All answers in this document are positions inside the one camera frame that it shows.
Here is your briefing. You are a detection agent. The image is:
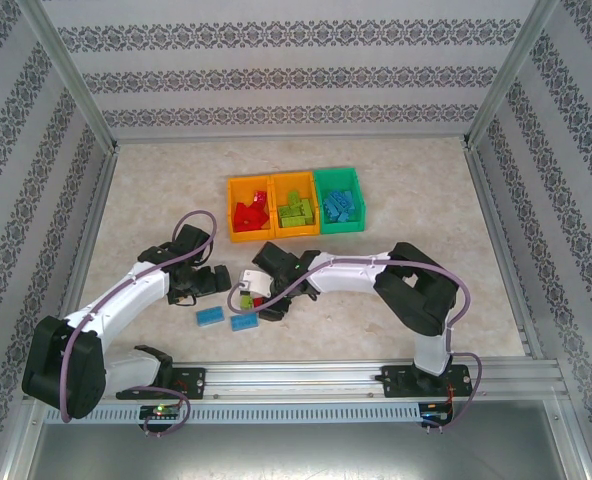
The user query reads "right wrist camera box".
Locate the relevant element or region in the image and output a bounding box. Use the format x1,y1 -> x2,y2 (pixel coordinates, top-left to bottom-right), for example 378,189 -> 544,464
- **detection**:
237,268 -> 276,297

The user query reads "orange plastic bin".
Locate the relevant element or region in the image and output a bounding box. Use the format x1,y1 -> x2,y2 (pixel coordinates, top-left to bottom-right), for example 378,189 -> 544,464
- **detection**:
226,174 -> 277,245
269,171 -> 322,240

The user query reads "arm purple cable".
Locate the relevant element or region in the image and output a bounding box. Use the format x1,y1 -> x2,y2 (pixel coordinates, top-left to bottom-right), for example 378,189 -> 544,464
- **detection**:
228,257 -> 485,431
59,209 -> 221,440

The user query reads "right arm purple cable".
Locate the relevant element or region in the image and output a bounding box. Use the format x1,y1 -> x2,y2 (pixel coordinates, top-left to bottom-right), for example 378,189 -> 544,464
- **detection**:
228,257 -> 485,431

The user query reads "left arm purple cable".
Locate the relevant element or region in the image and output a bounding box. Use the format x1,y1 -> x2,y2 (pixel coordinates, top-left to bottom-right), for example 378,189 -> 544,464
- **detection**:
59,209 -> 221,440

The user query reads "grey slotted cable duct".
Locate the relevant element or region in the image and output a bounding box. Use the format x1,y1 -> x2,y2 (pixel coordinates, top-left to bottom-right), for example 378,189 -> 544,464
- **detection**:
42,403 -> 423,425

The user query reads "grey metal panel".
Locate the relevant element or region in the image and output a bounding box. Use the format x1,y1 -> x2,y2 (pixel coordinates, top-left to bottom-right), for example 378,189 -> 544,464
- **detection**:
25,422 -> 585,480

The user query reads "green plastic bin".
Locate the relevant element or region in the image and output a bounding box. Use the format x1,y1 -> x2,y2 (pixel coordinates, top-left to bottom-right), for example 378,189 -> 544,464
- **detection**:
312,166 -> 367,236

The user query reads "aluminium side rail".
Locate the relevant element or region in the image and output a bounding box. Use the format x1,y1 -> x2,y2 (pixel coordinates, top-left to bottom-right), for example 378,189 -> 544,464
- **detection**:
462,139 -> 546,361
44,142 -> 121,365

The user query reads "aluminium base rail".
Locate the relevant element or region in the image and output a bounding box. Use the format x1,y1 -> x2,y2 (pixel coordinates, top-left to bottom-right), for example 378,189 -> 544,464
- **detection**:
25,362 -> 563,402

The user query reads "aluminium frame post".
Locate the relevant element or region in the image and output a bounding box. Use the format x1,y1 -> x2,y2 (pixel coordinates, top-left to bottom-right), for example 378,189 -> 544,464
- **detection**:
15,0 -> 120,154
467,0 -> 561,149

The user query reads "small control board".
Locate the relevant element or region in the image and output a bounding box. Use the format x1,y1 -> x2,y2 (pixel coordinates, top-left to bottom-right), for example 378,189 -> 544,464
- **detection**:
420,401 -> 456,425
139,404 -> 183,420

